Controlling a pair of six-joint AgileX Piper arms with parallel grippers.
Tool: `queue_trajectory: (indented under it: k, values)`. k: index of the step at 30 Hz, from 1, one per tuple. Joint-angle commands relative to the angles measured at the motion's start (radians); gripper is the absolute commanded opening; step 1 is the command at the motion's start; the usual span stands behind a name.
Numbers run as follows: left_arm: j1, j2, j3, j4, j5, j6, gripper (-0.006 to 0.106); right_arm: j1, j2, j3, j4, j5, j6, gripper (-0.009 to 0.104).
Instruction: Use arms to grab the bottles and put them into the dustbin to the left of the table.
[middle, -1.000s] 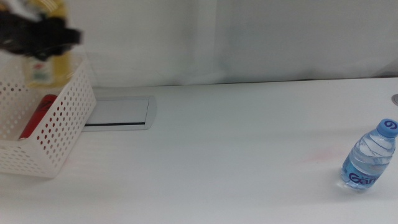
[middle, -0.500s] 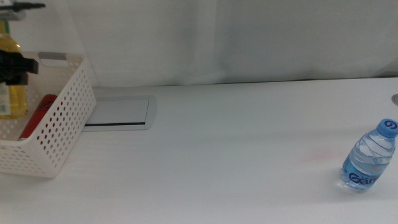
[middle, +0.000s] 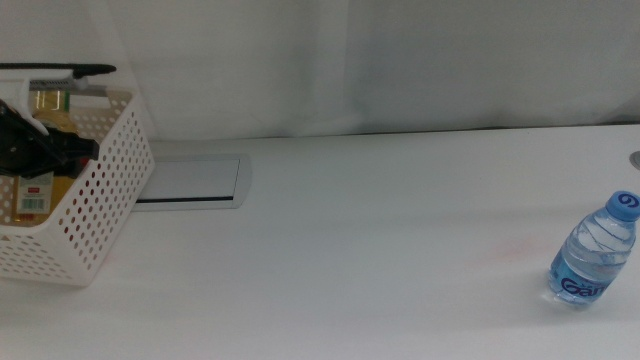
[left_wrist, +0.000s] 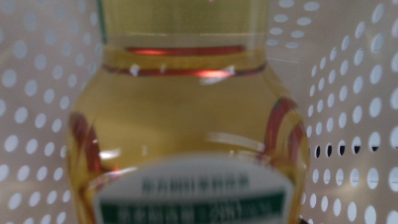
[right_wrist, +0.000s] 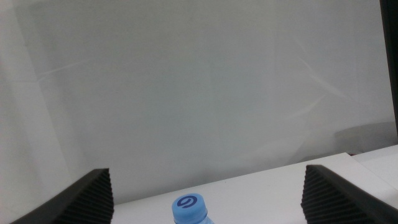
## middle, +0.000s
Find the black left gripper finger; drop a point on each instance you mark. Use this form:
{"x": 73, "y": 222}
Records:
{"x": 77, "y": 147}

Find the white backdrop curtain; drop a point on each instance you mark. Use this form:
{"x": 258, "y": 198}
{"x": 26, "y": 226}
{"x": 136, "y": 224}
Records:
{"x": 400, "y": 65}

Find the white perforated plastic basket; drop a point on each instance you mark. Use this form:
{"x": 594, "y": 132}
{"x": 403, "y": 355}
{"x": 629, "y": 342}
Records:
{"x": 115, "y": 190}

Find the clear water bottle blue cap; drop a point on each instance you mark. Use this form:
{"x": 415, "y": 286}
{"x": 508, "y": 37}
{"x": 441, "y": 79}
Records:
{"x": 590, "y": 250}

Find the orange juice bottle white cap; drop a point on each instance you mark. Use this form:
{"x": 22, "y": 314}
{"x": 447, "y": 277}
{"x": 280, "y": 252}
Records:
{"x": 35, "y": 200}

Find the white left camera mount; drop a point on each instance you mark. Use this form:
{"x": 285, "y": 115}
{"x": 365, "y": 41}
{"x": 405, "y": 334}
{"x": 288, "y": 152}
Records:
{"x": 25, "y": 100}

